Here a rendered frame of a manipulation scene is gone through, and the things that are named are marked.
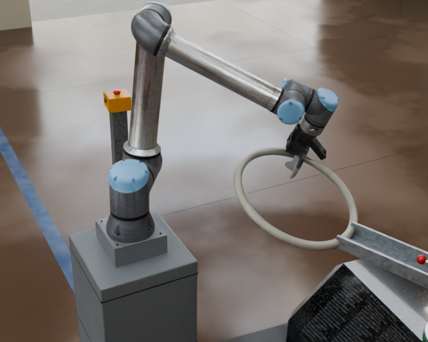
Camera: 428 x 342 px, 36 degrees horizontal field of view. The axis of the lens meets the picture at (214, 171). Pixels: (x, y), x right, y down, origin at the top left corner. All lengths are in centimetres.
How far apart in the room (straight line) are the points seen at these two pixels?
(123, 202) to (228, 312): 136
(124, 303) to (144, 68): 88
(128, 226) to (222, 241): 171
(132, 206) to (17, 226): 203
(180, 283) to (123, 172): 50
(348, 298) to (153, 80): 112
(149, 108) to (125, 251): 55
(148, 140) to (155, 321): 72
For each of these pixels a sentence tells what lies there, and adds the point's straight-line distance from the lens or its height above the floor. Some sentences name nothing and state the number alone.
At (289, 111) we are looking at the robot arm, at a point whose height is 150.
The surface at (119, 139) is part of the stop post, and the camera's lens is 353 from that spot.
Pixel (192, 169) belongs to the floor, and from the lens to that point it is 492.
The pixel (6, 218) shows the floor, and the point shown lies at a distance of 453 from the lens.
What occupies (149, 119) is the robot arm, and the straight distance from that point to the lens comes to 250.
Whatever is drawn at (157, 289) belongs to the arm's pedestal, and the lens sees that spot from 256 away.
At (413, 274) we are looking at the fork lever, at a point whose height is 108.
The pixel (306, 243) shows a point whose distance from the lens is 225.
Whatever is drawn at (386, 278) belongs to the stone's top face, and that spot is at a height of 80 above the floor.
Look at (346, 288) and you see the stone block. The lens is 265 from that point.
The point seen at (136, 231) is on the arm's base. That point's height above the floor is 98.
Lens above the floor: 240
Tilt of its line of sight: 29 degrees down
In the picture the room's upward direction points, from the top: 1 degrees clockwise
